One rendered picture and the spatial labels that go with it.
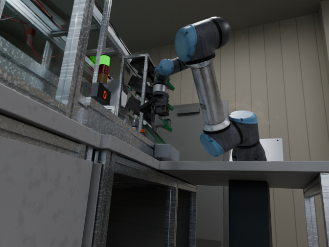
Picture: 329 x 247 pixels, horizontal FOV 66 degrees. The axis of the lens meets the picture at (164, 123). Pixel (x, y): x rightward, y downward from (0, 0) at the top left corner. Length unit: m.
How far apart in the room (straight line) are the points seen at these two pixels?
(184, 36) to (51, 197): 0.68
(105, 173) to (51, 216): 0.15
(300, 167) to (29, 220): 0.66
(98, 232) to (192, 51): 0.64
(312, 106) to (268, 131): 0.62
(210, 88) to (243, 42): 3.33
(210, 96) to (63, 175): 0.68
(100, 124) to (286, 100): 3.31
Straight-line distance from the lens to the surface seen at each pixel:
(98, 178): 0.54
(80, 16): 0.58
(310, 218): 1.64
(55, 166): 0.43
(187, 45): 0.91
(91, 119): 0.63
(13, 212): 0.39
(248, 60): 4.10
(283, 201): 3.54
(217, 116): 1.02
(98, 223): 0.54
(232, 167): 0.81
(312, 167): 0.80
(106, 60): 1.34
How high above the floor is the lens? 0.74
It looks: 16 degrees up
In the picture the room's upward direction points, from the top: 4 degrees clockwise
